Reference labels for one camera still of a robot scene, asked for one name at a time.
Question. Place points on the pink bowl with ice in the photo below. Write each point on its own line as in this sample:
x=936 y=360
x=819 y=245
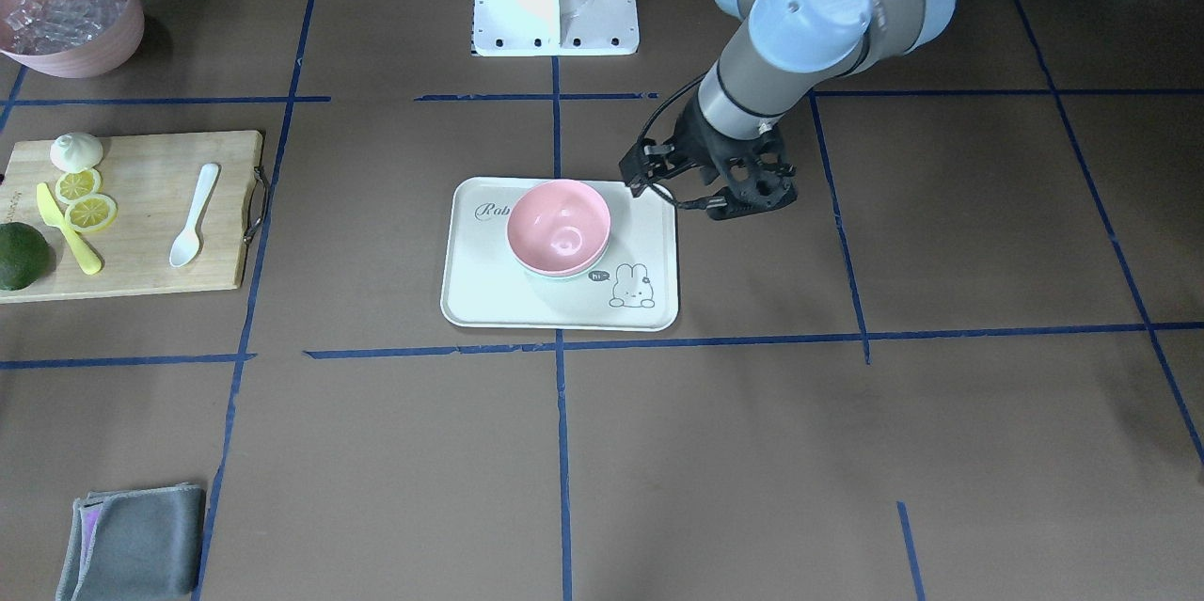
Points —
x=72 y=38

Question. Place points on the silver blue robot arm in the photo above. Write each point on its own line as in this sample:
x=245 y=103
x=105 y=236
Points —
x=784 y=48

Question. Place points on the green avocado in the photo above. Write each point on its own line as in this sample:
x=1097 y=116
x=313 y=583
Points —
x=25 y=256

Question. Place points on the cream rabbit tray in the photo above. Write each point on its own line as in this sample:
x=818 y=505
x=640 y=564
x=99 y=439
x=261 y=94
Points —
x=632 y=287

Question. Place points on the white spoon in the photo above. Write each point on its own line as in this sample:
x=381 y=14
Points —
x=188 y=241

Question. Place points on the yellow plastic knife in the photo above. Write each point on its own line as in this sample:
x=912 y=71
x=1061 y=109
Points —
x=88 y=261

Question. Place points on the lemon slice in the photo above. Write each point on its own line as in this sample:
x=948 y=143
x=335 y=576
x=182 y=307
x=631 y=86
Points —
x=91 y=214
x=70 y=187

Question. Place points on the wooden cutting board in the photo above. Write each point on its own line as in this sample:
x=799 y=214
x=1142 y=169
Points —
x=152 y=179

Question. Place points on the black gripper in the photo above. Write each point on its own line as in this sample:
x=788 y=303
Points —
x=697 y=141

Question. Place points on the white garlic bulb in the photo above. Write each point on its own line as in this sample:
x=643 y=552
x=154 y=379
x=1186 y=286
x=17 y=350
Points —
x=76 y=152

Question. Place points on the grey folded cloth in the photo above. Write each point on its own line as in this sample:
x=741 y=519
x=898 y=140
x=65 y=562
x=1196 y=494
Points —
x=141 y=544

